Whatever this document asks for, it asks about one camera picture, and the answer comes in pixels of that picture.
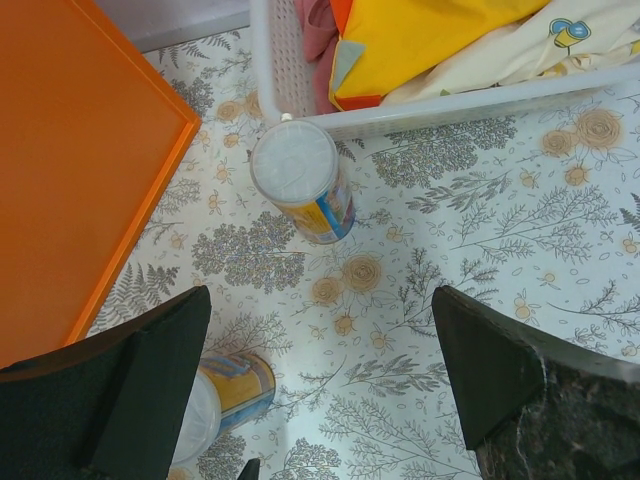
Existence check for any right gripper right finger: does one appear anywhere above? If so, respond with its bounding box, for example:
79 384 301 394
432 286 639 479

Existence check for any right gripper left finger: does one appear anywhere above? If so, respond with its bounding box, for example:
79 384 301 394
1 286 211 479

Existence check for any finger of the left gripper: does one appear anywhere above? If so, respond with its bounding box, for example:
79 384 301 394
237 458 261 480

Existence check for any blue cup white lid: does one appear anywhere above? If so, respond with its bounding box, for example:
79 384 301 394
172 353 276 465

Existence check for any tall yellow canister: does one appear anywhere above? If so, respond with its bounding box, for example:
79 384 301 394
250 120 355 245

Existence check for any orange box cabinet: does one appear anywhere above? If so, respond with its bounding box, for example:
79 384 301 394
1 1 200 365

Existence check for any white plastic basket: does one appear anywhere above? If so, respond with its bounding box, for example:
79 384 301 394
250 1 639 140

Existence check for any cream printed cloth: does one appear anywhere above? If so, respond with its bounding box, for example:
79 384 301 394
382 1 639 106

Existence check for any yellow cloth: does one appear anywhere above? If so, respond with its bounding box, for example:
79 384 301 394
328 0 547 111

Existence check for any pink cloth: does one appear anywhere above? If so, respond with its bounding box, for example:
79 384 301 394
294 0 338 114

